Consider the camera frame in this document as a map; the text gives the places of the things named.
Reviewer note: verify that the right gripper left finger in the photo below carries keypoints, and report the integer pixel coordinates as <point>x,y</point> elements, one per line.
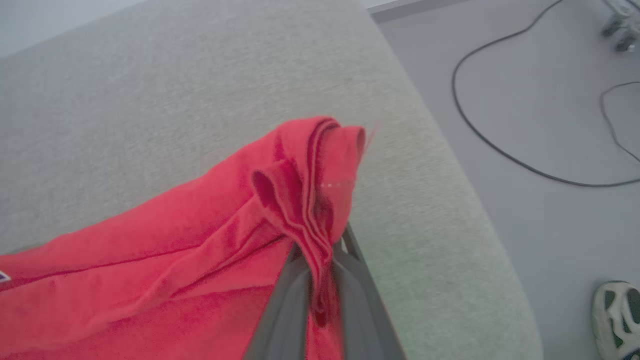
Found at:
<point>282,315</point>

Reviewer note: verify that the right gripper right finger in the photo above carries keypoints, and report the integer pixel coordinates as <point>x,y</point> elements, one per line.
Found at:
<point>362,310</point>

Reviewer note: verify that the red basketball jersey white trim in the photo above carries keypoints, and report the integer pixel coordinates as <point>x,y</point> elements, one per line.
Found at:
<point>175,280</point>

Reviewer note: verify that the white and green shoe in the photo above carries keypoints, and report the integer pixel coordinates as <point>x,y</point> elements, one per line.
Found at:
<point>617,320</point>

